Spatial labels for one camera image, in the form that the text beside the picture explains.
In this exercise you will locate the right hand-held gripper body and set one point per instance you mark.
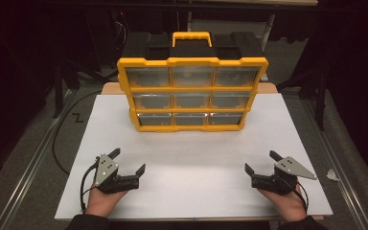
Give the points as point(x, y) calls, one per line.
point(292, 167)

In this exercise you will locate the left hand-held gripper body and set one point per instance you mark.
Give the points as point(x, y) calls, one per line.
point(106, 169)

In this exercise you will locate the person's left hand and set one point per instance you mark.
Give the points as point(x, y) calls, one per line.
point(100, 202)

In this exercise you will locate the person's right hand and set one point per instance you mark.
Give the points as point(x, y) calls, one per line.
point(290, 206)

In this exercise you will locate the crumpled white paper scrap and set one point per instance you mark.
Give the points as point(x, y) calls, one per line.
point(332, 175)

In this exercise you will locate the black metal stand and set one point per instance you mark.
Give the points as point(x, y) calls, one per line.
point(58, 92)

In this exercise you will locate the yellow black drawer organizer cabinet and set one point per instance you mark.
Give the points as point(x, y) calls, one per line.
point(191, 60)

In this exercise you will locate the metal floor rail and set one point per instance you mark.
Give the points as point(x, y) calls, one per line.
point(338, 172)
point(32, 172)

